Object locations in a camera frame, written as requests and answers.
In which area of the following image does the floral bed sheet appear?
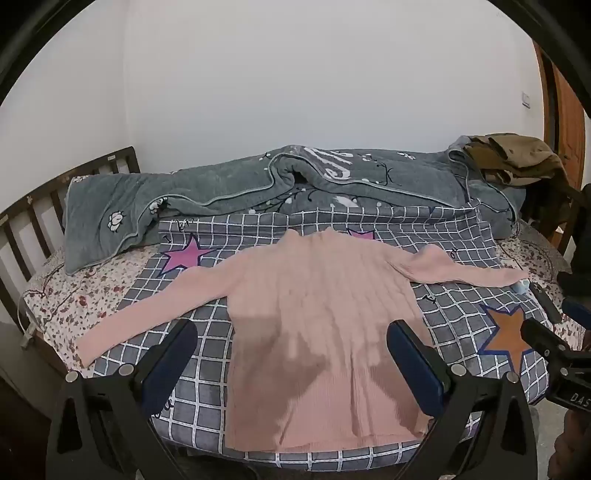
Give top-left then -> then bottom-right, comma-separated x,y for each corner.
23,219 -> 578,370

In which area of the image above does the wooden door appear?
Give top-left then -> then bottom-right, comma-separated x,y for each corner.
533,39 -> 591,154

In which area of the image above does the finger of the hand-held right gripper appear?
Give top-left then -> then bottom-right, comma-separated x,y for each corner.
556,271 -> 591,329
527,281 -> 563,325

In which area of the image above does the brown jacket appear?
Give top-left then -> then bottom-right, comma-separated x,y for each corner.
464,133 -> 570,186

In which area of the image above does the wooden chair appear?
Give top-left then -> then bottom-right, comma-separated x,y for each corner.
522,178 -> 591,274

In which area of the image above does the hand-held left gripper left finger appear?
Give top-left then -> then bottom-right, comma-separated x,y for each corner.
46,318 -> 199,480

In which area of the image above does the dark wooden headboard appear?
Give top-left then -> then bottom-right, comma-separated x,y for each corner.
0,147 -> 141,324

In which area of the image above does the grey embroidered quilt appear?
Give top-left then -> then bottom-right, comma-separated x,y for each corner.
62,144 -> 527,276

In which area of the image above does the pink knit sweater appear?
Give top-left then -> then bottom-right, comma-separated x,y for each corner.
76,228 -> 529,450

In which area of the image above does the grey checked star blanket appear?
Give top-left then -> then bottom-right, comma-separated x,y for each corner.
95,203 -> 561,472

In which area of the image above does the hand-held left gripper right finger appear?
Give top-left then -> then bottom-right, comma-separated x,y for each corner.
387,319 -> 539,480

